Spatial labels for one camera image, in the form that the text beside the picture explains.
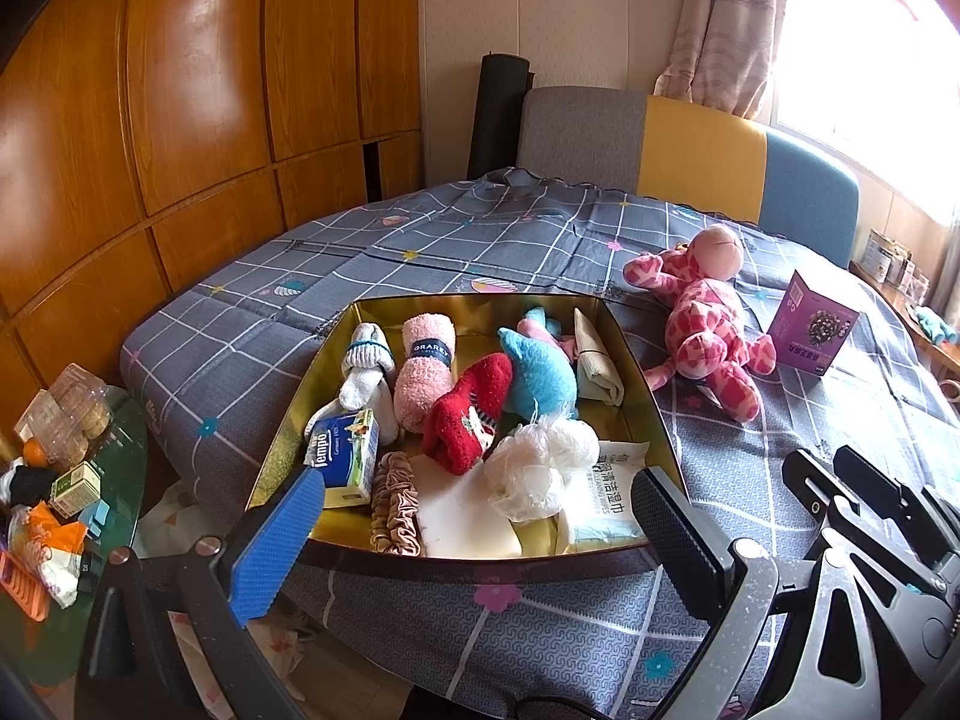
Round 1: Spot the white wipes packet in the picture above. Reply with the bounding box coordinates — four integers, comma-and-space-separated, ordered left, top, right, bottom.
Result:
556, 440, 649, 554

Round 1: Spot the blue tissue pack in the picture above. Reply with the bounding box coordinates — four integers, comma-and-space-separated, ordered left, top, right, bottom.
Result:
304, 408, 379, 509

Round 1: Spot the brown satin scrunchie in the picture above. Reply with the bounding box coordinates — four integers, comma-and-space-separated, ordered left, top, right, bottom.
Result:
370, 452, 421, 557

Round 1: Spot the white mesh bath pouf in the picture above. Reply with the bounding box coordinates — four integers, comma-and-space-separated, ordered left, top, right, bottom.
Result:
483, 415, 601, 523

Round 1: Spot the beige knitted cloth roll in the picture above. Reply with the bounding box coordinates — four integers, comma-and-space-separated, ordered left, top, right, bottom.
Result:
573, 309, 625, 406

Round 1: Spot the blue dolphin plush toy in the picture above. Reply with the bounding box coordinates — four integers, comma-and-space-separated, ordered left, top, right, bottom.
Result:
498, 305, 578, 421

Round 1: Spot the white grey sock bundle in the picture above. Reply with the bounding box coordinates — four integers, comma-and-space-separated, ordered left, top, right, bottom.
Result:
302, 322, 400, 447

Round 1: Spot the red fuzzy sock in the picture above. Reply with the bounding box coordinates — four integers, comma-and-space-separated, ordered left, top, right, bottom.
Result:
421, 353, 512, 476

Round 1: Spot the pink towel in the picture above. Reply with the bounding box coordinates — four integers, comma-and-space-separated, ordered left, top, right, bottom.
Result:
394, 314, 455, 434

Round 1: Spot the wooden desk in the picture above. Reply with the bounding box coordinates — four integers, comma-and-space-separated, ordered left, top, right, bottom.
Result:
848, 262, 960, 380

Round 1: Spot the purple printed box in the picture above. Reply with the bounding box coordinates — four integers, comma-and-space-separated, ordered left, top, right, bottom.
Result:
768, 271, 859, 377

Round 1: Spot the teal cloth on desk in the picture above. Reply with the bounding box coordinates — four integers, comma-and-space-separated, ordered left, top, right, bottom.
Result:
914, 305, 958, 346

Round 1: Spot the pink giraffe plush toy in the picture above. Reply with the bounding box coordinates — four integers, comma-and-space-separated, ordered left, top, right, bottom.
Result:
623, 224, 776, 424

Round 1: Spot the glass side table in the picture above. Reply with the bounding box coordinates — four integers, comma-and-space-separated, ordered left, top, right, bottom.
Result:
2, 387, 148, 689

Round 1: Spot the gold storage box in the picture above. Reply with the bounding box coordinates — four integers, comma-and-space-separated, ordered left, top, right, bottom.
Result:
251, 294, 679, 582

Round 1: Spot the clear plastic food container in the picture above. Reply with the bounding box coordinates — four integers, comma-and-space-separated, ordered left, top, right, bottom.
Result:
14, 362, 112, 468

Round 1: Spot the white tin can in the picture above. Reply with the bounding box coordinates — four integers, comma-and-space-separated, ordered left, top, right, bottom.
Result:
859, 229, 895, 283

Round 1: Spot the blue headboard cushion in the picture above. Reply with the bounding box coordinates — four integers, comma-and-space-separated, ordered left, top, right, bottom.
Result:
758, 128, 859, 268

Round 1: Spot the yellow headboard cushion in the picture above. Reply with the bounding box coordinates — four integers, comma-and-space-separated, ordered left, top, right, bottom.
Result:
638, 96, 766, 223

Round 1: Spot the grey headboard cushion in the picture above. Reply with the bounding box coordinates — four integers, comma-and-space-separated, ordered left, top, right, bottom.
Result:
516, 86, 647, 193

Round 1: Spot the floral window curtain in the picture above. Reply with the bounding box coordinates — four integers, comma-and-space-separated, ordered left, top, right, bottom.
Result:
654, 0, 786, 121

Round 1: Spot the black rolled mat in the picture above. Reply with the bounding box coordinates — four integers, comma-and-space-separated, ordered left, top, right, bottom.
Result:
467, 54, 534, 179

